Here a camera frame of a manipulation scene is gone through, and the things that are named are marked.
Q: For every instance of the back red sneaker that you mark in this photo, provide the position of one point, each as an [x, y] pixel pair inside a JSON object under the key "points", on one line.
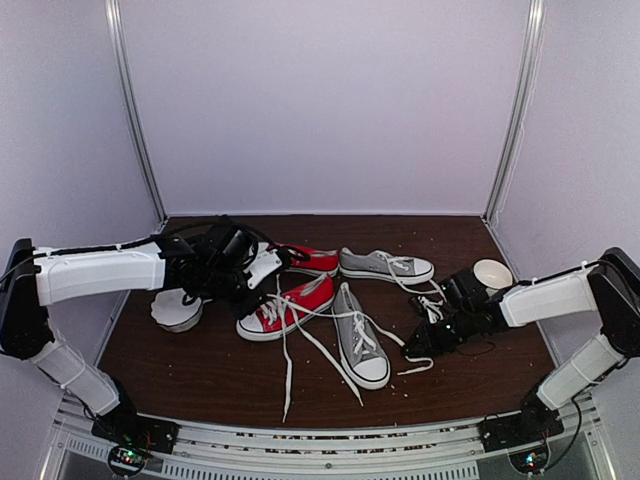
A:
{"points": [[311, 261]]}

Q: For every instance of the grey sneaker with laces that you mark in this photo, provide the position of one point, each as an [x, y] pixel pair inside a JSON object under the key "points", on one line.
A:
{"points": [[359, 349]]}

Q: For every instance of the red sneaker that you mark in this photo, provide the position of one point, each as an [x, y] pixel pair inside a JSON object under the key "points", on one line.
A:
{"points": [[285, 312], [311, 261]]}

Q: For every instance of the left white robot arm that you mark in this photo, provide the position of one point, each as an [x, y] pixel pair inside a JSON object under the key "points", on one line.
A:
{"points": [[36, 278]]}

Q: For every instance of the front aluminium rail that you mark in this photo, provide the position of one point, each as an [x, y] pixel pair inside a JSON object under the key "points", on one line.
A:
{"points": [[443, 450]]}

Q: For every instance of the aluminium frame post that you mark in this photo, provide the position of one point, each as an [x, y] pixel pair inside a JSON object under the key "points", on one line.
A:
{"points": [[523, 93], [116, 31]]}

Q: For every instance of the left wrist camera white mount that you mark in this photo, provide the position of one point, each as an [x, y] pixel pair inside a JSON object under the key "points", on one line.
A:
{"points": [[264, 264]]}

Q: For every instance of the white fluted bowl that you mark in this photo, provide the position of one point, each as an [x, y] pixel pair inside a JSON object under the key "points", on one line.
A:
{"points": [[175, 312]]}

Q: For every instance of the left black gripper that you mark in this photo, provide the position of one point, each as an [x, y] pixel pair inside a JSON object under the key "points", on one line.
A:
{"points": [[241, 307]]}

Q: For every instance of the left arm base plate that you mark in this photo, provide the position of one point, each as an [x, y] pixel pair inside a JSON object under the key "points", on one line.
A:
{"points": [[143, 433]]}

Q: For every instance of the front red sneaker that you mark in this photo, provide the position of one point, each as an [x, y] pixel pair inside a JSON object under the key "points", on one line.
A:
{"points": [[285, 312]]}

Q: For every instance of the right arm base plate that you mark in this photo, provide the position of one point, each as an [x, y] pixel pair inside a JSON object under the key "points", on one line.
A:
{"points": [[514, 430]]}

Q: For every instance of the right aluminium frame post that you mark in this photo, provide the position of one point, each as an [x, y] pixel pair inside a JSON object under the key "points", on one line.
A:
{"points": [[523, 93]]}

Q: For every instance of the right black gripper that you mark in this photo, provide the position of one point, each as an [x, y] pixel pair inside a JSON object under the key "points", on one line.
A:
{"points": [[427, 346]]}

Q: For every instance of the left aluminium frame post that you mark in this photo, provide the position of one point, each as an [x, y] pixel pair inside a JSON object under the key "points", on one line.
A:
{"points": [[116, 31]]}

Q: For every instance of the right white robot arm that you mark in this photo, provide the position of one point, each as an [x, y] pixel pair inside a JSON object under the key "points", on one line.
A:
{"points": [[608, 286]]}

